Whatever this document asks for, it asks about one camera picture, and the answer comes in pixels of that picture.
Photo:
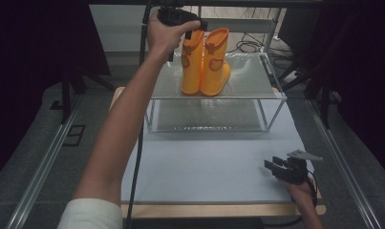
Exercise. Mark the white table mat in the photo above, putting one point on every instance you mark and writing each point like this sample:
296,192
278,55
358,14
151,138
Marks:
212,168

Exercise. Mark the grey metal stand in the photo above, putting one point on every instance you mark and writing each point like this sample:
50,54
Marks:
244,24

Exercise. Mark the yellow duck rain boot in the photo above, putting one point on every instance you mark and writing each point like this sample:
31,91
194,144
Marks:
214,76
191,73

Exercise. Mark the metal floor rail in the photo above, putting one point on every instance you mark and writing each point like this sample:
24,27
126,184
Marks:
343,165
43,165

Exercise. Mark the white sleeve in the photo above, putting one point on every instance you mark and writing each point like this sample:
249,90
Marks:
91,214

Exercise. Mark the person's left hand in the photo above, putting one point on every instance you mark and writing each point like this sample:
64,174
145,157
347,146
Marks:
163,38

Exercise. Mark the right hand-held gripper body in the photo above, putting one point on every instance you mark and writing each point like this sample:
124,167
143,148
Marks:
295,171

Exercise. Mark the wooden table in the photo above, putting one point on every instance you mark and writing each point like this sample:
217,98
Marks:
212,210

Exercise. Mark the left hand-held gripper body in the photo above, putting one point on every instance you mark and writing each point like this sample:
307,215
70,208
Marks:
172,16

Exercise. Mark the person's right hand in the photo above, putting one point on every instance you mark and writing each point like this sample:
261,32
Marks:
303,192

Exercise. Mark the black tripod stand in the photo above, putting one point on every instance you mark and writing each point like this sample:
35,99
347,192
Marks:
66,95
324,95

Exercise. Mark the metal frame shoe rack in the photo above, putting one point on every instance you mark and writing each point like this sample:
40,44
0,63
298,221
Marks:
253,79

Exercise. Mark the dark curtain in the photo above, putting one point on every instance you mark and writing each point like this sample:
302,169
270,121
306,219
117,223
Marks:
27,63
365,79

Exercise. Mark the white cabinet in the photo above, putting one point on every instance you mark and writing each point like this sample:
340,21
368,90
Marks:
123,28

